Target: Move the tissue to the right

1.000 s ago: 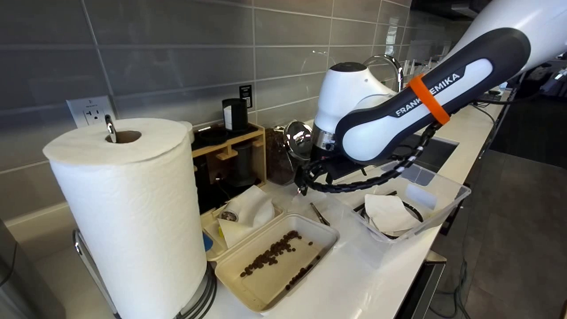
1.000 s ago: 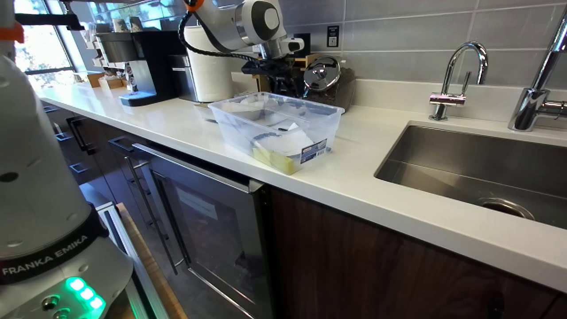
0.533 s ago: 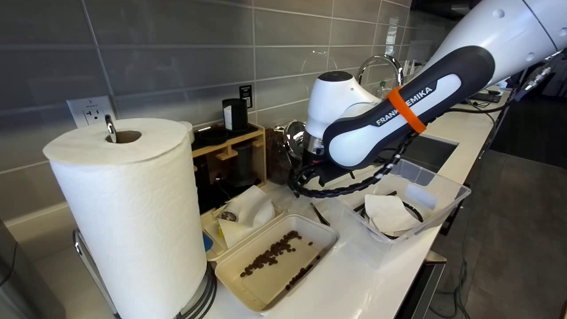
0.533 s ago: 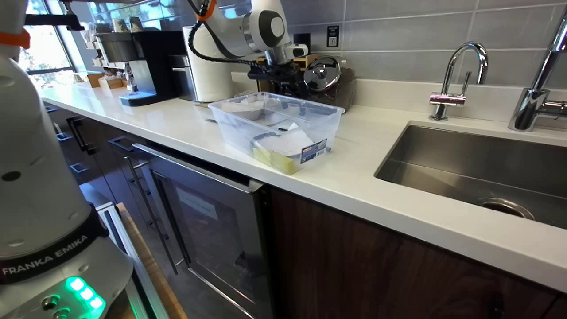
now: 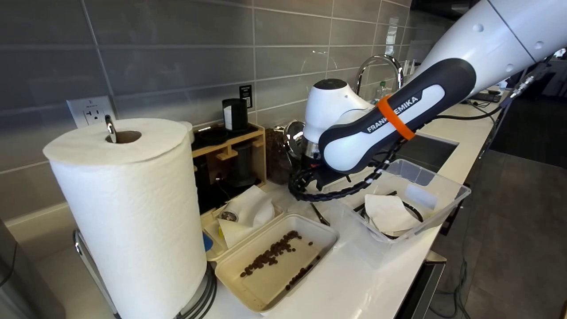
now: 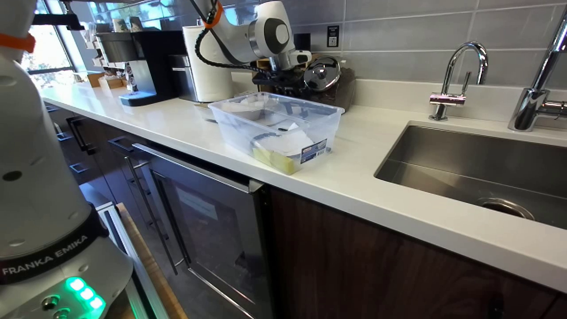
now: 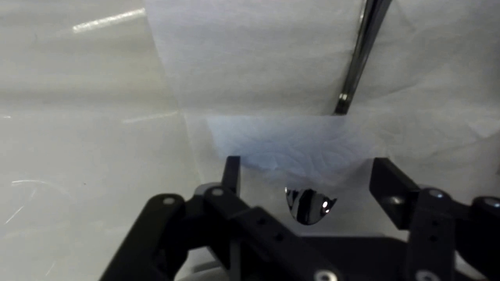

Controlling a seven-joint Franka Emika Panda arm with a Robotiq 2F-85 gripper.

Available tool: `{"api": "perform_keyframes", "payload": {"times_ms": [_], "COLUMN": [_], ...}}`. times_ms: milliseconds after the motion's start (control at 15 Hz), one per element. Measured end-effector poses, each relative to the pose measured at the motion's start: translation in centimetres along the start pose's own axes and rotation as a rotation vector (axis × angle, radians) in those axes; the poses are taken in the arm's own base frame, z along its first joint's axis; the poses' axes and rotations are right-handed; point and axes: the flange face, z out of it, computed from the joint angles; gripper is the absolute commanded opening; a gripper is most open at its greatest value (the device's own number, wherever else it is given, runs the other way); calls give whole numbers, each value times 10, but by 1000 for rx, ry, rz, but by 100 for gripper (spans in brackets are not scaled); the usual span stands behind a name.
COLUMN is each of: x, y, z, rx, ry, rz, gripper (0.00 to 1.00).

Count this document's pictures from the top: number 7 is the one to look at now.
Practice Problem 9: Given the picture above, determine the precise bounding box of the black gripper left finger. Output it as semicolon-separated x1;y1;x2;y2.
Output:
222;156;241;192

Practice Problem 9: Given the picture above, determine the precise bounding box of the white tissue sheet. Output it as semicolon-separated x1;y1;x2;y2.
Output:
146;0;500;189

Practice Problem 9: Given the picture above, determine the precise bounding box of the metal spoon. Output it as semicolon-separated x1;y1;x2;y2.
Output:
285;0;393;225

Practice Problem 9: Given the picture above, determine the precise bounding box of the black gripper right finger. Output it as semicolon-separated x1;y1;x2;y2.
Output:
369;158;421;230

